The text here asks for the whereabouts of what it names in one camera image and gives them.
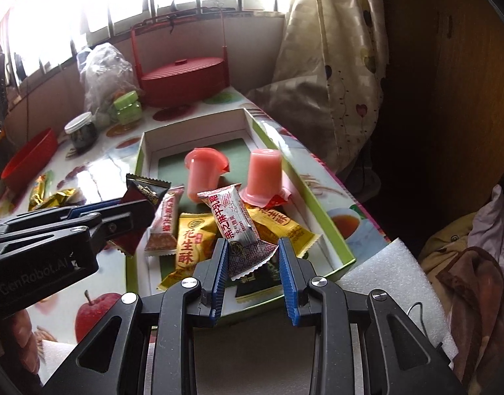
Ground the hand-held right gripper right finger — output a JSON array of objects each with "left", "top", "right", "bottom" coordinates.
[{"left": 278, "top": 236, "right": 467, "bottom": 395}]

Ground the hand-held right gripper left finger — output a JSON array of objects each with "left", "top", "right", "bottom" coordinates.
[{"left": 42, "top": 238, "right": 230, "bottom": 395}]

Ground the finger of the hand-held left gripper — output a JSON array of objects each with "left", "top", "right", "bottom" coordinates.
[
  {"left": 0, "top": 200, "right": 126, "bottom": 238},
  {"left": 0, "top": 198, "right": 155, "bottom": 267}
]

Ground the red and black snack packet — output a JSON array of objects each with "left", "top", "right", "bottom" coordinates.
[{"left": 108, "top": 174, "right": 171, "bottom": 257}]

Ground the white and red snack packet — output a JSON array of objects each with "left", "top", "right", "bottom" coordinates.
[
  {"left": 144, "top": 185, "right": 184, "bottom": 256},
  {"left": 198, "top": 184, "right": 279, "bottom": 280}
]

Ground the green cardboard box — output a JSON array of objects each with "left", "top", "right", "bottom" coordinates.
[{"left": 124, "top": 107, "right": 357, "bottom": 326}]

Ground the pink jelly cup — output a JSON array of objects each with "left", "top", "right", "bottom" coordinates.
[
  {"left": 240, "top": 148, "right": 292, "bottom": 208},
  {"left": 185, "top": 147, "right": 230, "bottom": 202}
]

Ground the person's left hand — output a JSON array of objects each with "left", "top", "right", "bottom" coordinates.
[{"left": 0, "top": 309, "right": 41, "bottom": 380}]

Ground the gold snack packet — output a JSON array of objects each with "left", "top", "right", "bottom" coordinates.
[{"left": 42, "top": 188, "right": 83, "bottom": 210}]

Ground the orange and yellow snack packet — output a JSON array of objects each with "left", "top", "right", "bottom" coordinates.
[{"left": 28, "top": 174, "right": 51, "bottom": 211}]

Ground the clear jar with dark contents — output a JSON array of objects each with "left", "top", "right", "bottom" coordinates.
[{"left": 65, "top": 112, "right": 98, "bottom": 153}]

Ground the red oval tray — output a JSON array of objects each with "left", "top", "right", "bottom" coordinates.
[{"left": 1, "top": 127, "right": 59, "bottom": 192}]

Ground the white foam sheet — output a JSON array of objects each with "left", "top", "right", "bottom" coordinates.
[{"left": 343, "top": 236, "right": 459, "bottom": 375}]

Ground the green jar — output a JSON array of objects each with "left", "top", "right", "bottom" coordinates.
[{"left": 111, "top": 90, "right": 144, "bottom": 126}]

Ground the clear plastic bag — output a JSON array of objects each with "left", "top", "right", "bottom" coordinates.
[{"left": 77, "top": 42, "right": 135, "bottom": 124}]

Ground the beige cloth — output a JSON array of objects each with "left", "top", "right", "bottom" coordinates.
[{"left": 419, "top": 214, "right": 483, "bottom": 272}]

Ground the brown cloth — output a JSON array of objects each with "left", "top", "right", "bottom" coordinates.
[{"left": 437, "top": 247, "right": 504, "bottom": 385}]

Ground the pale pink cloth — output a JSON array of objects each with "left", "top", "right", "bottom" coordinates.
[{"left": 478, "top": 185, "right": 504, "bottom": 256}]

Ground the cream patterned curtain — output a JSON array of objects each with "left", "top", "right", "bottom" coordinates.
[{"left": 258, "top": 0, "right": 390, "bottom": 182}]

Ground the brown wooden cabinet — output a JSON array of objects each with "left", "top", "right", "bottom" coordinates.
[{"left": 379, "top": 0, "right": 504, "bottom": 256}]

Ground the black cable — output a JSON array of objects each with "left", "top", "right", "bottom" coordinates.
[{"left": 407, "top": 302, "right": 447, "bottom": 348}]

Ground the red basket with handle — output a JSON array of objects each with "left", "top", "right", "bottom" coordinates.
[{"left": 130, "top": 8, "right": 230, "bottom": 108}]

